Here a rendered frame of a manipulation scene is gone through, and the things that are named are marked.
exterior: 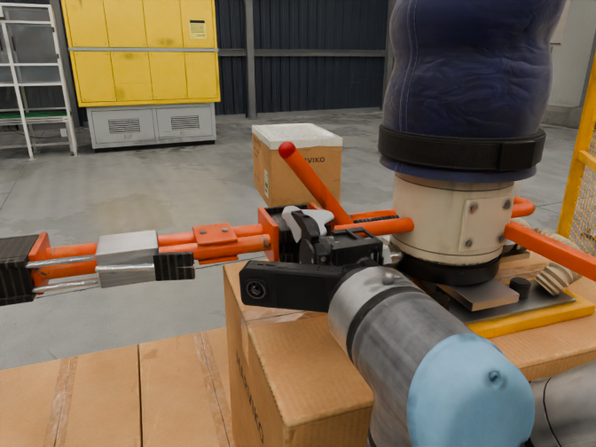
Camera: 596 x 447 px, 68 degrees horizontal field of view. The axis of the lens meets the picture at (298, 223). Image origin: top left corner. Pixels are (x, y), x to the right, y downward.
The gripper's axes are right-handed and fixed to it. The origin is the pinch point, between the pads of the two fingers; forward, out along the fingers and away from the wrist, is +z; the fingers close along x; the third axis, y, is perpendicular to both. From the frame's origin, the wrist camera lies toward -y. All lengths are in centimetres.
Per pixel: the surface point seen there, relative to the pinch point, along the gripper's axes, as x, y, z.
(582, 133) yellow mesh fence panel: -11, 182, 102
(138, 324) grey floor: -120, -30, 182
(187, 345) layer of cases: -66, -10, 74
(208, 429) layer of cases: -66, -9, 36
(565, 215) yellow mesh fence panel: -53, 182, 101
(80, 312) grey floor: -120, -63, 207
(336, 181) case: -42, 84, 167
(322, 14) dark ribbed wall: 124, 451, 1082
